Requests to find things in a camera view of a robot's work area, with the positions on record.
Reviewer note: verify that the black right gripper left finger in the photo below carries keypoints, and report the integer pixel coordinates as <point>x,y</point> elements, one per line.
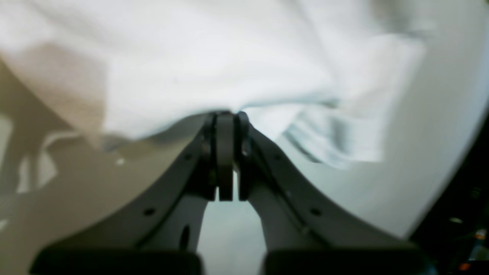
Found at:
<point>158,232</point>

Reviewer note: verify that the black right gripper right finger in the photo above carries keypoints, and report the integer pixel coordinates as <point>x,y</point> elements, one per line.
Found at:
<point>305,232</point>

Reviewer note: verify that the white printed t-shirt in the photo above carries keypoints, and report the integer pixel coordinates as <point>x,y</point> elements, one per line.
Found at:
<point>326,74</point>

